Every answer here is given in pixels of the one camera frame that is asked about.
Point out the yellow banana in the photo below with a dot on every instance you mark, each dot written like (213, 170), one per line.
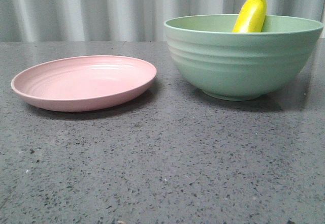
(251, 17)

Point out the green ribbed bowl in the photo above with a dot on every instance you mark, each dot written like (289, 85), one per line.
(240, 66)

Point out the pink ribbed plate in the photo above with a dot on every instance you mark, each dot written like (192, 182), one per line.
(84, 83)

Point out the white pleated curtain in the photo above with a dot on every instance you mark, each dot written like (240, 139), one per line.
(121, 20)

